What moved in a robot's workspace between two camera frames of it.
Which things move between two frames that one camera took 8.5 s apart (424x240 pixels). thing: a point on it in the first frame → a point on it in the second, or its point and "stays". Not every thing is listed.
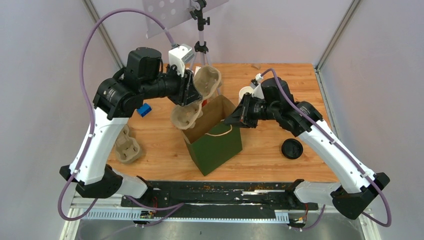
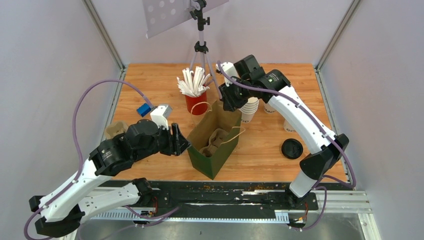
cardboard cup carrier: (207, 79) → (216, 137)
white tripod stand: (201, 47) stays
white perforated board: (170, 13) stays
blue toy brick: (144, 110) stays
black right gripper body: (256, 110) → (236, 95)
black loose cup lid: (292, 148) stays
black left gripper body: (177, 92) → (164, 139)
